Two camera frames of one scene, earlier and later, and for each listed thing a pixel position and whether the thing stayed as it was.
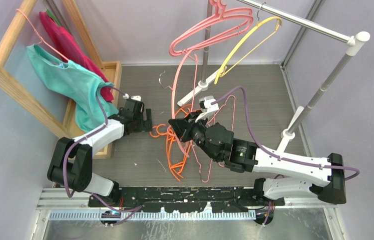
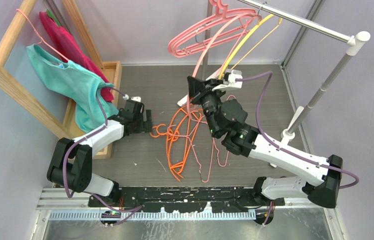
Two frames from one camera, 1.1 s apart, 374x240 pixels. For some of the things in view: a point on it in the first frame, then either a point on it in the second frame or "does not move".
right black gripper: [187, 124] -> [199, 89]
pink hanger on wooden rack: [42, 41] does not move
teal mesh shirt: [79, 84] does not move
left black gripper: [145, 124] does not move
